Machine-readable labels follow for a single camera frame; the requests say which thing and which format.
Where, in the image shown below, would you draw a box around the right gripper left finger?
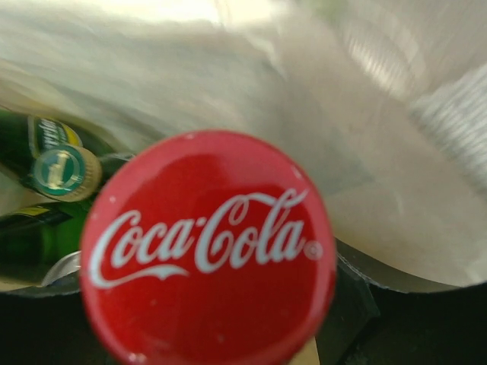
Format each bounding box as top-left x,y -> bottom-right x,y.
1,274 -> 114,364

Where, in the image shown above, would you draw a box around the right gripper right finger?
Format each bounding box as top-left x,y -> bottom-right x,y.
316,241 -> 486,364

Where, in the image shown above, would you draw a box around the silver beverage can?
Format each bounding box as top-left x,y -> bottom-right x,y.
40,251 -> 81,287

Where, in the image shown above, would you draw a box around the green bottle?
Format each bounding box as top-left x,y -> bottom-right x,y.
1,200 -> 92,284
1,109 -> 114,202
99,152 -> 135,183

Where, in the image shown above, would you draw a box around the dark cola bottle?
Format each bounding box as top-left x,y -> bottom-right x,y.
80,130 -> 337,364

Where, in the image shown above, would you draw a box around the beige canvas bag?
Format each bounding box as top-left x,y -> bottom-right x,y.
1,1 -> 486,291

